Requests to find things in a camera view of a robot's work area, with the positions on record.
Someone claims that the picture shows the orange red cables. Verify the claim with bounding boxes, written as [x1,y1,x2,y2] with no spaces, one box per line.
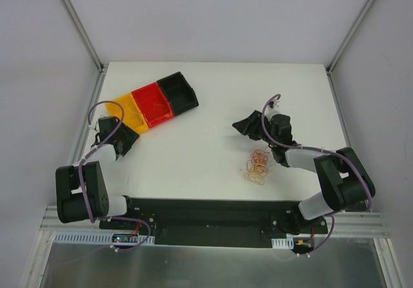
[239,148,274,185]

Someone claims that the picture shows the white thin cable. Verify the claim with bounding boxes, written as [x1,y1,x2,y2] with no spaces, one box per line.
[127,105,146,126]

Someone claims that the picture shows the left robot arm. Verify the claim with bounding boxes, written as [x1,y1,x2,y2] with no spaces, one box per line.
[55,116,139,229]

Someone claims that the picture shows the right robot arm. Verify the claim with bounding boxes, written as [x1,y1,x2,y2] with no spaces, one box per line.
[232,110,376,235]

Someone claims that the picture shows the yellow plastic bin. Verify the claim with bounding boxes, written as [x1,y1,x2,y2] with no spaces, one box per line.
[113,93,149,134]

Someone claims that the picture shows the red plastic bin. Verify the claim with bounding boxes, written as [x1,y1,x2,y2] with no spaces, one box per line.
[131,82,175,129]

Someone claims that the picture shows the black plastic bin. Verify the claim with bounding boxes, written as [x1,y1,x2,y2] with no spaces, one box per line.
[156,72,199,116]

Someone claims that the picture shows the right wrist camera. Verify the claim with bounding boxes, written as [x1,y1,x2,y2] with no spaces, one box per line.
[267,101,281,119]

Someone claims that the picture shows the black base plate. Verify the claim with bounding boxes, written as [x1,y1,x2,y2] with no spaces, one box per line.
[99,198,328,248]

